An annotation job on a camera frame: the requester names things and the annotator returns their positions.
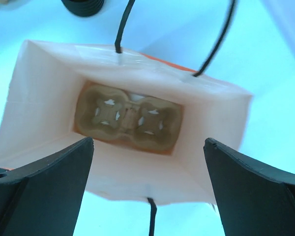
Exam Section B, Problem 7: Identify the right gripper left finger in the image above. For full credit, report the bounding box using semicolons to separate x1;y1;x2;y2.
0;138;93;236

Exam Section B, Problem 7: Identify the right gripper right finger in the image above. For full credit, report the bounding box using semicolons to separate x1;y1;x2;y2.
204;138;295;236

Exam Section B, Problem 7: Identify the brown pulp cup carrier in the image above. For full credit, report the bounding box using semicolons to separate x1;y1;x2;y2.
74;84;183;153

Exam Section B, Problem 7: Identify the orange paper bag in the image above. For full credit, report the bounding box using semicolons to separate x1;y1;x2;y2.
0;0;253;236

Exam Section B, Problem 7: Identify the stack of black lids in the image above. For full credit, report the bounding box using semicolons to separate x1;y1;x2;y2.
61;0;104;17

